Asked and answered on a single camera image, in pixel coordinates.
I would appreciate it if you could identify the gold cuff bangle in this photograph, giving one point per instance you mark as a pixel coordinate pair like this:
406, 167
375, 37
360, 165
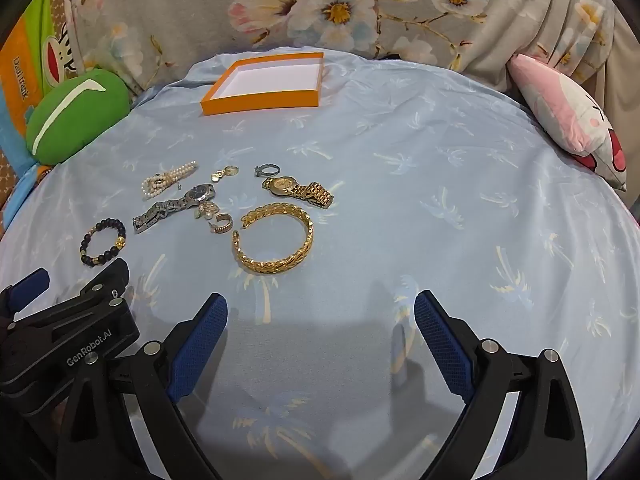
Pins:
265, 265

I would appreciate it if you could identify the gold hoop earring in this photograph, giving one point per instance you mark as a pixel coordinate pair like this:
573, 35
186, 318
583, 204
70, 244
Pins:
214, 227

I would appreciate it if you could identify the green plush pillow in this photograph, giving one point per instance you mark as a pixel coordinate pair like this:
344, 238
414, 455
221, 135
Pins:
75, 120

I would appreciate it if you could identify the pink cartoon pillow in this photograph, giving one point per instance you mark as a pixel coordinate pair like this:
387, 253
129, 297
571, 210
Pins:
560, 105

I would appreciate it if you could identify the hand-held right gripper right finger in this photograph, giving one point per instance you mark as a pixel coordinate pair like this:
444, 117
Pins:
445, 350

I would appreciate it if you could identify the orange cardboard box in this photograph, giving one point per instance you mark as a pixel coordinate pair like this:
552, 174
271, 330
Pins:
260, 101

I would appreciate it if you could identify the silver flower earring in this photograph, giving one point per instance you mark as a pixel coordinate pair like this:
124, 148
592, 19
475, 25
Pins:
200, 192

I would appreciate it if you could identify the light blue palm print sheet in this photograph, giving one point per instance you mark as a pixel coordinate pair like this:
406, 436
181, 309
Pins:
400, 185

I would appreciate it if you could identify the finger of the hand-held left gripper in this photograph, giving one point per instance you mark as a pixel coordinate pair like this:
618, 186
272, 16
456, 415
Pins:
30, 284
107, 277

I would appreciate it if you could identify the small gold pearl earring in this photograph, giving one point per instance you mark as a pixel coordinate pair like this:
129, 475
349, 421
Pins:
206, 210

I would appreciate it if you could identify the gold dangle earring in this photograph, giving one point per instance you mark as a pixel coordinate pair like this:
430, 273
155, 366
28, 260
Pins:
231, 171

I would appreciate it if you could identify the grey floral blanket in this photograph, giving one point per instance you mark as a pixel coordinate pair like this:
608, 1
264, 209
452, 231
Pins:
200, 10

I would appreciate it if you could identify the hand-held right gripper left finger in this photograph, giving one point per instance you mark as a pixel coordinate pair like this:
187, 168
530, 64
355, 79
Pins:
200, 350

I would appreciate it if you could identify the gold wristwatch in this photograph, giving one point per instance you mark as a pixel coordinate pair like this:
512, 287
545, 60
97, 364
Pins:
282, 183

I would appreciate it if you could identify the silver crystal brooch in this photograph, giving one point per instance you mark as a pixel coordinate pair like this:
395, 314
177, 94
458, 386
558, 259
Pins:
170, 176

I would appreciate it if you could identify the colourful cartoon printed cushion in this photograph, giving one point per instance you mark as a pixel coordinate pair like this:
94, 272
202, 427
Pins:
20, 75

